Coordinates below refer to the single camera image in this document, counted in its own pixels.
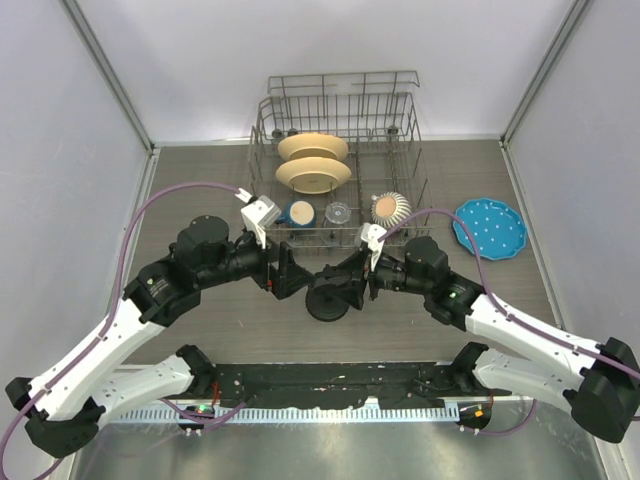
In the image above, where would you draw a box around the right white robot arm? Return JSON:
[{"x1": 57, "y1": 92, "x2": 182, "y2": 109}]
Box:
[{"x1": 336, "y1": 237, "x2": 639, "y2": 444}]

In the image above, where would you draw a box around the blue dotted plate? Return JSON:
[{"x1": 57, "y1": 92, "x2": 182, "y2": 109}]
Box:
[{"x1": 455, "y1": 198, "x2": 528, "y2": 261}]

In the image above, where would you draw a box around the front beige plate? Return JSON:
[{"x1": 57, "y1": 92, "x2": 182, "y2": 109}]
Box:
[{"x1": 275, "y1": 157, "x2": 352, "y2": 195}]

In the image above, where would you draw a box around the clear glass cup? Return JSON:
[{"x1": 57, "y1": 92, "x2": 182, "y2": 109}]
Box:
[{"x1": 323, "y1": 201, "x2": 351, "y2": 227}]

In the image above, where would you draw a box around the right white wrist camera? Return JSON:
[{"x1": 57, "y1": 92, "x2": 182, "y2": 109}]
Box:
[{"x1": 356, "y1": 222, "x2": 387, "y2": 271}]

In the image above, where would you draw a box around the grey wire dish rack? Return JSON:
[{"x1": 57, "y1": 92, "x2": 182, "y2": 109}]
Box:
[{"x1": 249, "y1": 70, "x2": 433, "y2": 253}]

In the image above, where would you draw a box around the blue mug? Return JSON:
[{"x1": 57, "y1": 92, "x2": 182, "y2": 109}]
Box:
[{"x1": 275, "y1": 200, "x2": 316, "y2": 229}]

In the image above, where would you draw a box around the rear beige plate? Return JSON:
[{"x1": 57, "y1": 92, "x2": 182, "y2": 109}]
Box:
[{"x1": 278, "y1": 132, "x2": 349, "y2": 161}]

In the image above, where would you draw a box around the beige plate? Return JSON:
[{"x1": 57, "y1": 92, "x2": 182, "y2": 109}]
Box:
[
  {"x1": 278, "y1": 132, "x2": 349, "y2": 161},
  {"x1": 275, "y1": 157, "x2": 352, "y2": 195}
]

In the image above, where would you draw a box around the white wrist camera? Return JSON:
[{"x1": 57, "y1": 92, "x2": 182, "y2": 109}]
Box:
[
  {"x1": 356, "y1": 222, "x2": 387, "y2": 271},
  {"x1": 236, "y1": 188, "x2": 281, "y2": 250}
]

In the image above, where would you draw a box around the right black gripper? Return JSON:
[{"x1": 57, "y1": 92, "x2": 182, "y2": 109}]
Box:
[{"x1": 329, "y1": 245, "x2": 431, "y2": 309}]

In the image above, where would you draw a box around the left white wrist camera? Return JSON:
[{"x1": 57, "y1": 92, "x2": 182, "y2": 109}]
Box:
[{"x1": 236, "y1": 188, "x2": 281, "y2": 250}]

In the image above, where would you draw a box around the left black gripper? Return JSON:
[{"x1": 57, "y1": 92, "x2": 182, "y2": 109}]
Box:
[{"x1": 198, "y1": 222, "x2": 315, "y2": 298}]

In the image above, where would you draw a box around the perforated cable tray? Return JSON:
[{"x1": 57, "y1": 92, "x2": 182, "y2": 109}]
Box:
[{"x1": 111, "y1": 402, "x2": 460, "y2": 425}]

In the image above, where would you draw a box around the black smartphone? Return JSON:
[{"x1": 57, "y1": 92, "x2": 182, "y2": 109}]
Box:
[{"x1": 311, "y1": 265, "x2": 366, "y2": 294}]

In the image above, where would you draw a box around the striped ceramic bowl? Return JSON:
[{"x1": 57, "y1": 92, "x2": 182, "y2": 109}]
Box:
[{"x1": 371, "y1": 192, "x2": 413, "y2": 230}]

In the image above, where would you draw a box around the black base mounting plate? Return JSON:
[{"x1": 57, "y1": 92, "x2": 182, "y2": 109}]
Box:
[{"x1": 154, "y1": 359, "x2": 514, "y2": 409}]

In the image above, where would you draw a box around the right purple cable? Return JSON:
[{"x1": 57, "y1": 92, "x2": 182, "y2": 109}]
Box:
[{"x1": 384, "y1": 208, "x2": 640, "y2": 435}]

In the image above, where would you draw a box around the purple cable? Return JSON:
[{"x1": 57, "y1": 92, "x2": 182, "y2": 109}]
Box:
[
  {"x1": 384, "y1": 208, "x2": 640, "y2": 435},
  {"x1": 0, "y1": 182, "x2": 246, "y2": 480}
]

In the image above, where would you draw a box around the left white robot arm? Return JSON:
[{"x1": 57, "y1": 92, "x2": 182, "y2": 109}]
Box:
[{"x1": 5, "y1": 216, "x2": 313, "y2": 459}]

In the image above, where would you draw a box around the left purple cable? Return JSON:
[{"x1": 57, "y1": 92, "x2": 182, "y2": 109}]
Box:
[{"x1": 0, "y1": 182, "x2": 246, "y2": 480}]

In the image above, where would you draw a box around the black phone stand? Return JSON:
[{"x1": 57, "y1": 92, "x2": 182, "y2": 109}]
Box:
[{"x1": 305, "y1": 285, "x2": 350, "y2": 323}]

